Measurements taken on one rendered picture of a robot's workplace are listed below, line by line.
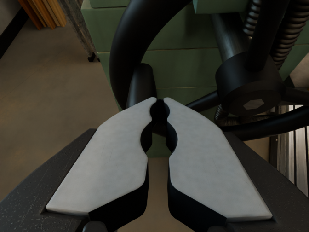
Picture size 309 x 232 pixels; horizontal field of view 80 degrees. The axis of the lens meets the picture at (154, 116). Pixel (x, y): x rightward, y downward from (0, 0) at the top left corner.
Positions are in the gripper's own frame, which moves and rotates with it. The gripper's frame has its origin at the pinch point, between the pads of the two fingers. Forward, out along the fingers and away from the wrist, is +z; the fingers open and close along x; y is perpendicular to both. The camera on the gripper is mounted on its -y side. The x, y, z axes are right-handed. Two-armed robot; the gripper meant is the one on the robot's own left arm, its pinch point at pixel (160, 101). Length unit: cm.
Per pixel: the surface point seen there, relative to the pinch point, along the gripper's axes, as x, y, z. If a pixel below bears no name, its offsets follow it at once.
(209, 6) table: 5.2, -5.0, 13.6
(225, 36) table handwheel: 7.6, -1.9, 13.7
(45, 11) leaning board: -93, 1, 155
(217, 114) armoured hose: 11.0, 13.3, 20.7
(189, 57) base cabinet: 5.9, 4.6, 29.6
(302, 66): 35, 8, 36
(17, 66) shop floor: -106, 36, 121
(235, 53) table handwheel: 8.1, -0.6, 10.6
